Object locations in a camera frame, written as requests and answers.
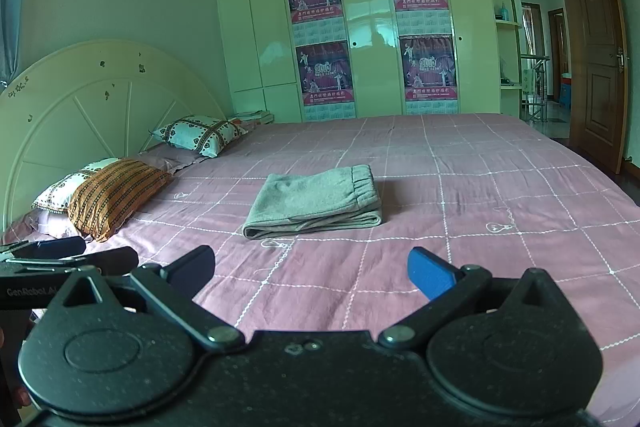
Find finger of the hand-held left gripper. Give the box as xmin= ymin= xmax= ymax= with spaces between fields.
xmin=0 ymin=236 xmax=87 ymax=262
xmin=0 ymin=247 xmax=140 ymax=277

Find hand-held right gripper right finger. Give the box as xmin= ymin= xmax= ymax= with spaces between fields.
xmin=377 ymin=247 xmax=577 ymax=351

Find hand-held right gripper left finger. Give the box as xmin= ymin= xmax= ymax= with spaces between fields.
xmin=47 ymin=245 xmax=244 ymax=351

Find grey-green shorts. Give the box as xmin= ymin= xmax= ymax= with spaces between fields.
xmin=242 ymin=164 xmax=384 ymax=241

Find white patterned pillow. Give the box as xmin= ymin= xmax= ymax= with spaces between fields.
xmin=32 ymin=157 xmax=121 ymax=214

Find orange striped pillow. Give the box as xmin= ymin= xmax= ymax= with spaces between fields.
xmin=67 ymin=159 xmax=174 ymax=243

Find pink checked bed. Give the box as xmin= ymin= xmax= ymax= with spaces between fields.
xmin=0 ymin=113 xmax=640 ymax=427

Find plain pink pillow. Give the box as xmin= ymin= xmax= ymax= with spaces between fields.
xmin=136 ymin=143 xmax=212 ymax=174

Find teal patterned pillow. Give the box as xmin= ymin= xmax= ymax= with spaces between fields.
xmin=150 ymin=114 xmax=249 ymax=158

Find cream bed headboard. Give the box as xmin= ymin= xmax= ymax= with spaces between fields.
xmin=0 ymin=39 xmax=228 ymax=233

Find stack of papers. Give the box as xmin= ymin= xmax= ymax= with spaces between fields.
xmin=229 ymin=109 xmax=275 ymax=126

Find metal stair railing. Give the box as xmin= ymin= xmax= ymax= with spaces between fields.
xmin=520 ymin=53 xmax=549 ymax=122

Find brown wooden door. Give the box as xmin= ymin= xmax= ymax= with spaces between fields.
xmin=556 ymin=0 xmax=629 ymax=176

